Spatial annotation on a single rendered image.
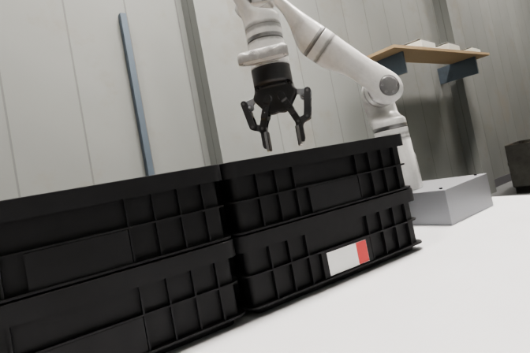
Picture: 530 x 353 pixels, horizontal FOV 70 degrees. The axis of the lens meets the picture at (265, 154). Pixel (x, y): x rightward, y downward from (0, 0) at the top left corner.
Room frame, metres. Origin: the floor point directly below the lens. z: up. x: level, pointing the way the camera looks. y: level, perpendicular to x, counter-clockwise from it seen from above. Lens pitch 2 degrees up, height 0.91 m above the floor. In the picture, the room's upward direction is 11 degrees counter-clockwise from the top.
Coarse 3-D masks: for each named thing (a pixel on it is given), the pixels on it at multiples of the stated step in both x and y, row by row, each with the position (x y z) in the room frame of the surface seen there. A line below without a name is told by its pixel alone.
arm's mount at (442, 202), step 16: (464, 176) 1.06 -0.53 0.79; (480, 176) 1.01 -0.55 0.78; (416, 192) 0.95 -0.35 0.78; (432, 192) 0.92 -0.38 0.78; (448, 192) 0.90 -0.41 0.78; (464, 192) 0.95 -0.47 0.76; (480, 192) 1.00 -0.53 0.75; (416, 208) 0.96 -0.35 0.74; (432, 208) 0.93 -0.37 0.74; (448, 208) 0.90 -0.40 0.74; (464, 208) 0.94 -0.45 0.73; (480, 208) 0.99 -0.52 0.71; (416, 224) 0.97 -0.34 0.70; (432, 224) 0.93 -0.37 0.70; (448, 224) 0.90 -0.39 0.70
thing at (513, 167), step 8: (512, 144) 5.14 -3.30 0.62; (520, 144) 4.75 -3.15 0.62; (528, 144) 4.69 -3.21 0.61; (512, 152) 4.82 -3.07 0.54; (520, 152) 4.76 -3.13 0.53; (528, 152) 4.70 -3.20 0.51; (512, 160) 4.83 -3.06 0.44; (520, 160) 4.78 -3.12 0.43; (528, 160) 4.72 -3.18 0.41; (512, 168) 4.85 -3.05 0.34; (520, 168) 4.79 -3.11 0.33; (528, 168) 4.73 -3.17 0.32; (512, 176) 4.86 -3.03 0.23; (520, 176) 4.80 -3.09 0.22; (528, 176) 4.74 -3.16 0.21; (520, 184) 4.81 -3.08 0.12; (528, 184) 4.75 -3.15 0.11; (520, 192) 4.90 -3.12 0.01; (528, 192) 4.84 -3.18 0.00
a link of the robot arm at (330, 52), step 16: (320, 48) 0.99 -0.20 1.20; (336, 48) 0.99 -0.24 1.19; (352, 48) 1.01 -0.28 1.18; (320, 64) 1.03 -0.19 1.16; (336, 64) 1.00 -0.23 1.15; (352, 64) 1.00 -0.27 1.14; (368, 64) 1.00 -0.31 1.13; (368, 80) 1.00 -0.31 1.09; (384, 80) 1.00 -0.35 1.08; (400, 80) 1.01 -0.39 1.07; (384, 96) 1.00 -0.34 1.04; (400, 96) 1.01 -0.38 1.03
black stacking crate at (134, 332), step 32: (192, 256) 0.51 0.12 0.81; (224, 256) 0.54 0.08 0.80; (64, 288) 0.44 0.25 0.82; (96, 288) 0.45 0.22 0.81; (128, 288) 0.47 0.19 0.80; (160, 288) 0.50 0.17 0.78; (192, 288) 0.52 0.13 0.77; (224, 288) 0.54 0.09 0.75; (0, 320) 0.40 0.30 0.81; (32, 320) 0.43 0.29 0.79; (64, 320) 0.44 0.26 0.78; (96, 320) 0.46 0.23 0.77; (128, 320) 0.47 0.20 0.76; (160, 320) 0.50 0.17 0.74; (192, 320) 0.52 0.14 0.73; (224, 320) 0.53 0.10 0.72; (0, 352) 0.41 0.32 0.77; (32, 352) 0.42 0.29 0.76; (64, 352) 0.43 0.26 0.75; (96, 352) 0.45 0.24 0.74; (128, 352) 0.47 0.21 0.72; (160, 352) 0.50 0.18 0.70
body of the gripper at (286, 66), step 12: (252, 72) 0.71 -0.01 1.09; (264, 72) 0.69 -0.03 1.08; (276, 72) 0.68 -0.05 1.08; (288, 72) 0.70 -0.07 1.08; (264, 84) 0.70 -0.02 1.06; (276, 84) 0.71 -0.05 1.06; (288, 84) 0.71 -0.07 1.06; (264, 96) 0.71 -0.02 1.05; (276, 96) 0.71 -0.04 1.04; (288, 96) 0.71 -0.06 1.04; (276, 108) 0.71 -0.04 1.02
